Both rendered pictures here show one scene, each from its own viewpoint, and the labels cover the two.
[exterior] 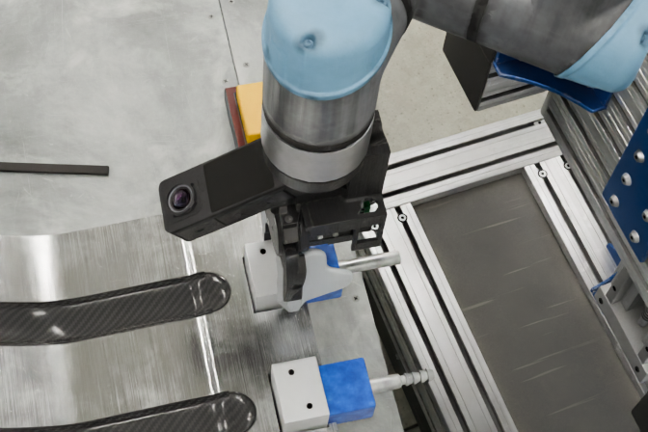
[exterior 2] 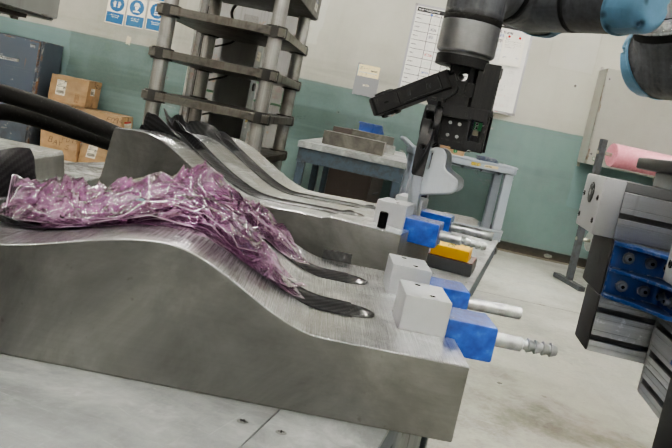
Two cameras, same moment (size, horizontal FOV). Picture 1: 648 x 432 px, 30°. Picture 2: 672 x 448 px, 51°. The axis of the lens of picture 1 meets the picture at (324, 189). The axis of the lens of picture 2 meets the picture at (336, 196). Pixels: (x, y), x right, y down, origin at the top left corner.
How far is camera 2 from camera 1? 1.00 m
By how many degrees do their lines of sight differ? 60
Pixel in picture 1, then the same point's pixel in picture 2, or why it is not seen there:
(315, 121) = not seen: outside the picture
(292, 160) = (448, 29)
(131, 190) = not seen: hidden behind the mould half
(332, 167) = (466, 34)
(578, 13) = not seen: outside the picture
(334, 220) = (458, 105)
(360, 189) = (479, 99)
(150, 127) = not seen: hidden behind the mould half
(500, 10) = not seen: outside the picture
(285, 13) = not seen: outside the picture
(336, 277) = (447, 178)
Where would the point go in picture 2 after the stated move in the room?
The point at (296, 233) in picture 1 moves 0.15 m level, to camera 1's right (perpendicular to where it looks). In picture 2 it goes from (435, 107) to (549, 128)
